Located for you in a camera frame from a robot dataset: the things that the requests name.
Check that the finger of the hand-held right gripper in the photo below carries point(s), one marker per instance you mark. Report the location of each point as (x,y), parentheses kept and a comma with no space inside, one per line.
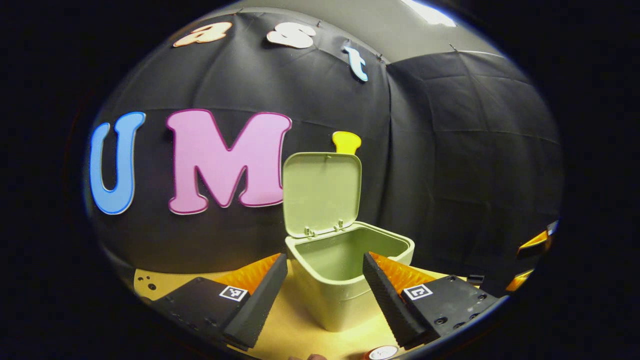
(520,281)
(537,241)

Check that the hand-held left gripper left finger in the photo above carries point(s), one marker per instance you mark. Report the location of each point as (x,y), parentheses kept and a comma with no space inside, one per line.
(262,302)

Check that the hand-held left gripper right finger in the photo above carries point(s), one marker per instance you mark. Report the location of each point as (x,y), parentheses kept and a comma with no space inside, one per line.
(387,305)

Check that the red pop can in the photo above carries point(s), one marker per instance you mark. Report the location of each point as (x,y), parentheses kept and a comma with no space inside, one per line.
(382,353)

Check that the green desktop garbage bin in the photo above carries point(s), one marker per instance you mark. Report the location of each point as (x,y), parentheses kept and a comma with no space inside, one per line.
(325,280)

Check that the wooden desktop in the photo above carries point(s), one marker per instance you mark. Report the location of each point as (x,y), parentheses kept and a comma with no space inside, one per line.
(290,335)

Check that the black table clamp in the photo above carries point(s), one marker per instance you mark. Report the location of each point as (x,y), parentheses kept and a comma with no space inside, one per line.
(475,279)

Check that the black backdrop cloth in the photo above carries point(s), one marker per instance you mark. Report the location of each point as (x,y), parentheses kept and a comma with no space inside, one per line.
(450,150)

